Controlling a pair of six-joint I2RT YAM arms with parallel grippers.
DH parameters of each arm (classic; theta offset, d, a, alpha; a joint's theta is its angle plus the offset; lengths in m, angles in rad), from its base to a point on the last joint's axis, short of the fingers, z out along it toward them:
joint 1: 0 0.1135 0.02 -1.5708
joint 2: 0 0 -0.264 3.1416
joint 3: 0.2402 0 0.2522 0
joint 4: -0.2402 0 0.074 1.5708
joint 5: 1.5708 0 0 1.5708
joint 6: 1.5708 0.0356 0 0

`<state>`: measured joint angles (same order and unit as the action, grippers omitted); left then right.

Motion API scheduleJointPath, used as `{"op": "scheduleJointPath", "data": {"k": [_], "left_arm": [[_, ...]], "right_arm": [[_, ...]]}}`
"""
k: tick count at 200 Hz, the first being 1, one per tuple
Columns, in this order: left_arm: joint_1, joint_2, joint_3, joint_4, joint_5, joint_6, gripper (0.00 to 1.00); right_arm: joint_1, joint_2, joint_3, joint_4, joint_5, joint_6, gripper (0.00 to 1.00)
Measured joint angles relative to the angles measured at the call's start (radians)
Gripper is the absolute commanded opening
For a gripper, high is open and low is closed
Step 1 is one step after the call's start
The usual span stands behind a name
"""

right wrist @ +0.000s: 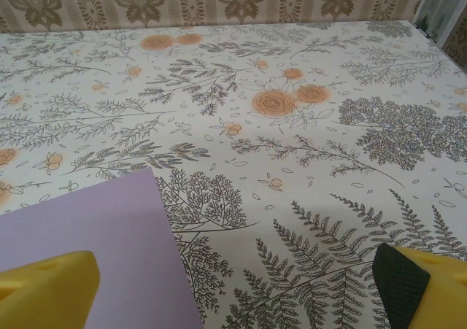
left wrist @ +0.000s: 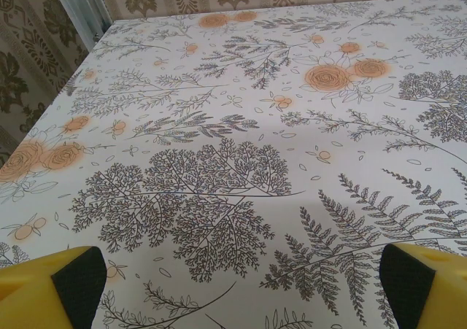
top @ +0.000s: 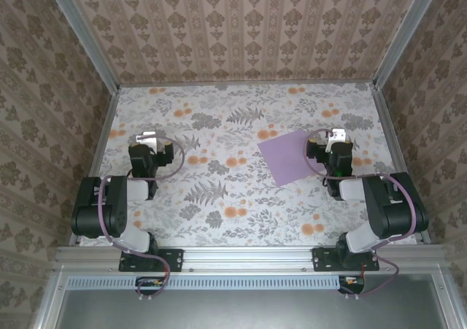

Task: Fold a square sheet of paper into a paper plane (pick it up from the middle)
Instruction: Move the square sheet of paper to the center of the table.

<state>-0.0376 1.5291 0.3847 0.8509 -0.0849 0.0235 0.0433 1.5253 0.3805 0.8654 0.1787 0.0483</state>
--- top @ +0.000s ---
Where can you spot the purple paper sheet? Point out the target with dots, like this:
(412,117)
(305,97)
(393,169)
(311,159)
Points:
(284,157)

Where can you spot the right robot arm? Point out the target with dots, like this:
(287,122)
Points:
(394,205)

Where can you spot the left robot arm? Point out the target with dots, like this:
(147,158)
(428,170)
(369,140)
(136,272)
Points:
(109,205)

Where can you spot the floral table mat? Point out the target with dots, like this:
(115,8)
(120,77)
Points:
(233,103)

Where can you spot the grey metal panel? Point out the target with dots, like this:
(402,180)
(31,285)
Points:
(237,310)

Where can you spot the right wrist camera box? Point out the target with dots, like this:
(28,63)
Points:
(337,135)

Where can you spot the aluminium side rail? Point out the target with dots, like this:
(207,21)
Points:
(103,132)
(391,132)

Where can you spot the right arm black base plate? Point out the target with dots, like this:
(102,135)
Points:
(323,259)

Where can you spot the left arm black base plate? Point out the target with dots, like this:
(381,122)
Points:
(175,259)

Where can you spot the aluminium frame post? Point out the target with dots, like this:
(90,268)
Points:
(89,41)
(405,33)

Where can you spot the aluminium mounting rail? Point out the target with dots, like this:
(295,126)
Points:
(248,258)

